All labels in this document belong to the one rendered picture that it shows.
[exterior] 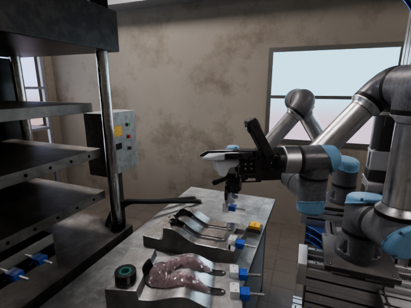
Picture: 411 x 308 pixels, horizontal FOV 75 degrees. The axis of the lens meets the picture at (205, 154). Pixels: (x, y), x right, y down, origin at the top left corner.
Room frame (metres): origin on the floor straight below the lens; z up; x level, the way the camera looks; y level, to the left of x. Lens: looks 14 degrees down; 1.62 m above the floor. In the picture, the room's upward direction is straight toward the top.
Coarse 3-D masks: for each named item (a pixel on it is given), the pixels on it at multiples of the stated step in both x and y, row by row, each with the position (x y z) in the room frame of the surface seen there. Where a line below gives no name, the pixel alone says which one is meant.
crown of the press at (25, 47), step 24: (0, 0) 0.98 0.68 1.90; (24, 0) 1.06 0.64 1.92; (48, 0) 1.15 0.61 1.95; (72, 0) 1.26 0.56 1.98; (96, 0) 1.43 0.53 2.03; (0, 24) 0.96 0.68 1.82; (24, 24) 1.04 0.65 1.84; (48, 24) 1.13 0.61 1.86; (72, 24) 1.24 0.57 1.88; (96, 24) 1.37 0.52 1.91; (0, 48) 1.38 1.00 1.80; (24, 48) 1.38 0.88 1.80; (48, 48) 1.38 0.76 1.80; (72, 48) 1.38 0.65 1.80; (96, 48) 1.38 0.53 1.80
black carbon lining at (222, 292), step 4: (148, 260) 0.99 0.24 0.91; (144, 264) 0.96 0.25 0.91; (148, 264) 0.98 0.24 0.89; (152, 264) 1.00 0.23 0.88; (144, 268) 0.96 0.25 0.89; (148, 268) 0.98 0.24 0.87; (144, 272) 0.96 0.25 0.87; (148, 272) 0.97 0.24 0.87; (212, 272) 0.99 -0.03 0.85; (216, 272) 0.99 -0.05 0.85; (220, 272) 0.99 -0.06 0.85; (224, 272) 0.98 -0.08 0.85; (144, 276) 0.94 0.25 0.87; (148, 276) 0.94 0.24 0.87; (144, 280) 0.89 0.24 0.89; (148, 284) 0.90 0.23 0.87; (212, 288) 0.89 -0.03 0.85; (216, 288) 0.89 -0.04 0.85; (220, 288) 0.89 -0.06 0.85; (212, 292) 0.87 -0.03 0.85; (216, 292) 0.87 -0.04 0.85; (220, 292) 0.87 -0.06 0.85; (224, 292) 0.87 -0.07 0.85
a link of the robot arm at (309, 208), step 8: (296, 176) 0.75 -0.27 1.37; (296, 184) 0.72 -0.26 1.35; (304, 184) 0.67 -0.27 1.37; (312, 184) 0.66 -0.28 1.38; (320, 184) 0.66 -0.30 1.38; (296, 192) 0.71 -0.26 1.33; (304, 192) 0.67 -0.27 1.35; (312, 192) 0.66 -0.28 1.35; (320, 192) 0.66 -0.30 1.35; (304, 200) 0.67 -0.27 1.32; (312, 200) 0.66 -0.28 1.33; (320, 200) 0.66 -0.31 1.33; (304, 208) 0.67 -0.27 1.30; (312, 208) 0.66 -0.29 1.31; (320, 208) 0.66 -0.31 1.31
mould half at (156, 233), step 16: (192, 208) 1.43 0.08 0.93; (160, 224) 1.38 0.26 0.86; (192, 224) 1.29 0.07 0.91; (224, 224) 1.33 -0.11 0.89; (240, 224) 1.33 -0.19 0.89; (144, 240) 1.26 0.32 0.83; (160, 240) 1.23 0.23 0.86; (176, 240) 1.19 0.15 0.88; (192, 240) 1.17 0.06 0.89; (208, 240) 1.18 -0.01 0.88; (208, 256) 1.13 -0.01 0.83; (224, 256) 1.10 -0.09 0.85
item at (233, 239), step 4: (232, 236) 1.16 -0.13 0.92; (236, 236) 1.16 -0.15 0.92; (228, 240) 1.14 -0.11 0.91; (232, 240) 1.13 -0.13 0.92; (236, 240) 1.15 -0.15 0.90; (240, 240) 1.15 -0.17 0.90; (244, 240) 1.15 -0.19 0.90; (232, 244) 1.13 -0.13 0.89; (236, 244) 1.12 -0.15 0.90; (240, 244) 1.12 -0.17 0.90; (244, 244) 1.13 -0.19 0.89; (248, 244) 1.12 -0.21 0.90; (240, 248) 1.12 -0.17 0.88
